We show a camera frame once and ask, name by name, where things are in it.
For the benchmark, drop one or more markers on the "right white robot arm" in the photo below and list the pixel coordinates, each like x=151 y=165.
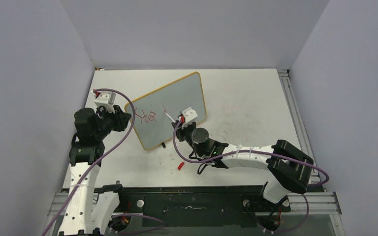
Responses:
x=290 y=167

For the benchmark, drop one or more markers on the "aluminium frame rail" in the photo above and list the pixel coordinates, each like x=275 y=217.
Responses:
x=145 y=202

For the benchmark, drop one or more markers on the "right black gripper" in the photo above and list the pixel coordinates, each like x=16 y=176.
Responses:
x=180 y=132

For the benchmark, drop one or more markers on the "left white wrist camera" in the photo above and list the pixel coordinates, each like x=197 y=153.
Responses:
x=105 y=99

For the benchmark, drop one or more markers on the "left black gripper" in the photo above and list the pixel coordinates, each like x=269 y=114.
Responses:
x=121 y=118

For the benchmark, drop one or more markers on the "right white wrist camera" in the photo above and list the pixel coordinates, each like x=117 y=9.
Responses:
x=188 y=116

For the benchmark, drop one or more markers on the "yellow framed whiteboard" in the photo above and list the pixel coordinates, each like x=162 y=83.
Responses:
x=161 y=92

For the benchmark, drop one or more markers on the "red marker cap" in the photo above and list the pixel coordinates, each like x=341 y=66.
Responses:
x=180 y=166

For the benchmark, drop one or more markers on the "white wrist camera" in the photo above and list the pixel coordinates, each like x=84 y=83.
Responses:
x=188 y=116
x=105 y=99

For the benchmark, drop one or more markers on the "aluminium side rail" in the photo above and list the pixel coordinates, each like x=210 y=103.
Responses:
x=294 y=111

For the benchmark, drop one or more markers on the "red white marker pen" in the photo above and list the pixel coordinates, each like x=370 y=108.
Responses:
x=170 y=117

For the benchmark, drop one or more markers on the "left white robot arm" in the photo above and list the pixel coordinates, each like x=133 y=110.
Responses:
x=81 y=216

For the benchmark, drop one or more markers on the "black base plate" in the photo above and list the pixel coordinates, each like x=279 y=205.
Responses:
x=178 y=217

